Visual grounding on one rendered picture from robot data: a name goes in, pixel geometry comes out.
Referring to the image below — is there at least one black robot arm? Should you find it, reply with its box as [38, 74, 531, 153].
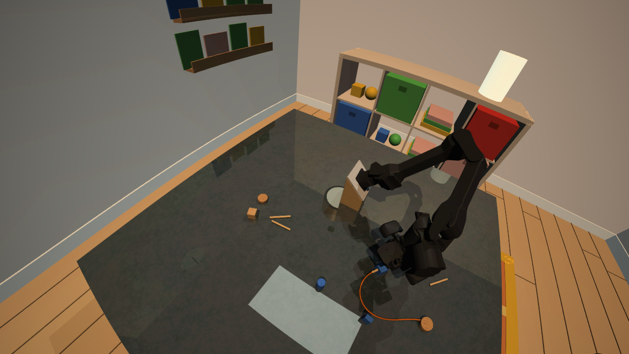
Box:
[356, 128, 487, 277]

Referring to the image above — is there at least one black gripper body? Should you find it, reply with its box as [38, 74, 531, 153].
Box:
[379, 220, 427, 286]

